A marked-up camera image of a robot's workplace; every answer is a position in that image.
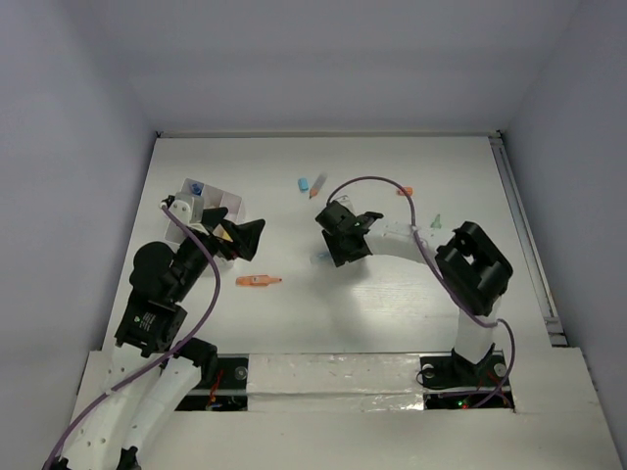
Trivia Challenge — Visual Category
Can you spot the blue highlighter cap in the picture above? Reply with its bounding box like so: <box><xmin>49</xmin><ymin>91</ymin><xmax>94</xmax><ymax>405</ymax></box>
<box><xmin>298</xmin><ymin>178</ymin><xmax>309</xmax><ymax>192</ymax></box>

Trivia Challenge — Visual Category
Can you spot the white compartment organizer box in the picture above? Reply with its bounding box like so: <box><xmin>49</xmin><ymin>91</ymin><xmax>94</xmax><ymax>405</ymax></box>
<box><xmin>174</xmin><ymin>178</ymin><xmax>245</xmax><ymax>224</ymax></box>

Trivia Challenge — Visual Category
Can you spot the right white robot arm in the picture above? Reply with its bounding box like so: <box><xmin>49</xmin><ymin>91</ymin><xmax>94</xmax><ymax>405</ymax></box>
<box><xmin>315</xmin><ymin>201</ymin><xmax>513</xmax><ymax>384</ymax></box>

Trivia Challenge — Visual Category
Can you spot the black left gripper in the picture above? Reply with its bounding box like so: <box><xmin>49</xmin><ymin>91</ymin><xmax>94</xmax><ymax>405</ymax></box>
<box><xmin>171</xmin><ymin>206</ymin><xmax>265</xmax><ymax>300</ymax></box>

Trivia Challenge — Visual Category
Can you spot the purple cable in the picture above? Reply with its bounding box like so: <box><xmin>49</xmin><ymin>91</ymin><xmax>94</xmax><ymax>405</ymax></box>
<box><xmin>42</xmin><ymin>208</ymin><xmax>220</xmax><ymax>470</ymax></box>
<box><xmin>326</xmin><ymin>175</ymin><xmax>516</xmax><ymax>407</ymax></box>

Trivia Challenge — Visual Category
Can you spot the blue cap spray bottle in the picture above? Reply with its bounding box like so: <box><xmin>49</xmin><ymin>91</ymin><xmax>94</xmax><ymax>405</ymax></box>
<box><xmin>190</xmin><ymin>182</ymin><xmax>203</xmax><ymax>195</ymax></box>

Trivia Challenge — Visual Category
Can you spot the orange highlighter cap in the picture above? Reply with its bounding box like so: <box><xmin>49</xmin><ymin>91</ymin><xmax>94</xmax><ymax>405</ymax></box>
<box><xmin>396</xmin><ymin>187</ymin><xmax>413</xmax><ymax>197</ymax></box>

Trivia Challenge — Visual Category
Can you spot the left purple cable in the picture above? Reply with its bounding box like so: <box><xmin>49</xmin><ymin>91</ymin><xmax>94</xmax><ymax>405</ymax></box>
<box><xmin>42</xmin><ymin>208</ymin><xmax>220</xmax><ymax>470</ymax></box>

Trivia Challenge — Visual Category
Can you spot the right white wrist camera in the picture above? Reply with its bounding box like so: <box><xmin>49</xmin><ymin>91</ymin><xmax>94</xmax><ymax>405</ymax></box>
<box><xmin>335</xmin><ymin>196</ymin><xmax>352</xmax><ymax>207</ymax></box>

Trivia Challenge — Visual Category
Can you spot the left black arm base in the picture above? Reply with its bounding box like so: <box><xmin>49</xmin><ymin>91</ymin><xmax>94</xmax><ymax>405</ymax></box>
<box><xmin>175</xmin><ymin>355</ymin><xmax>249</xmax><ymax>412</ymax></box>

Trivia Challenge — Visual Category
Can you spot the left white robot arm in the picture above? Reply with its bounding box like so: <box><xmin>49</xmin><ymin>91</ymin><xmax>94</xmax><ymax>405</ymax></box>
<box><xmin>43</xmin><ymin>202</ymin><xmax>265</xmax><ymax>469</ymax></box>

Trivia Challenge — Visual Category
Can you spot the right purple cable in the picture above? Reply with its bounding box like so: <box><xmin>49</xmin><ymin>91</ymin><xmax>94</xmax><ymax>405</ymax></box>
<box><xmin>326</xmin><ymin>175</ymin><xmax>516</xmax><ymax>407</ymax></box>

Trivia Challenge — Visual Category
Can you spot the silver taped front board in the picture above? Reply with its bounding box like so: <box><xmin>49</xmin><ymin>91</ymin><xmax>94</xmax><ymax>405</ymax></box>
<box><xmin>246</xmin><ymin>353</ymin><xmax>424</xmax><ymax>413</ymax></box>

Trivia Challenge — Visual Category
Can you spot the green highlighter pen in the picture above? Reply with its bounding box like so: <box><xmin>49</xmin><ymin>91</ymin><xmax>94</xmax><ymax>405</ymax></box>
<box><xmin>430</xmin><ymin>213</ymin><xmax>442</xmax><ymax>229</ymax></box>

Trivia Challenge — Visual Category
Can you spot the orange highlighter pen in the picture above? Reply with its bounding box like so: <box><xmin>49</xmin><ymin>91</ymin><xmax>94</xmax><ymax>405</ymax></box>
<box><xmin>235</xmin><ymin>274</ymin><xmax>282</xmax><ymax>287</ymax></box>

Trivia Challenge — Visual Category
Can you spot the orange tip clear highlighter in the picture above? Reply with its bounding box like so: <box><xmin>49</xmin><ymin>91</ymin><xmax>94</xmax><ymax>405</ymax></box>
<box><xmin>309</xmin><ymin>172</ymin><xmax>327</xmax><ymax>199</ymax></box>

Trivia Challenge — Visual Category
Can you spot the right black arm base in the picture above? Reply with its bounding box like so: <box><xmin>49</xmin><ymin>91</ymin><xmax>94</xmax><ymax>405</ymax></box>
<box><xmin>415</xmin><ymin>347</ymin><xmax>515</xmax><ymax>410</ymax></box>

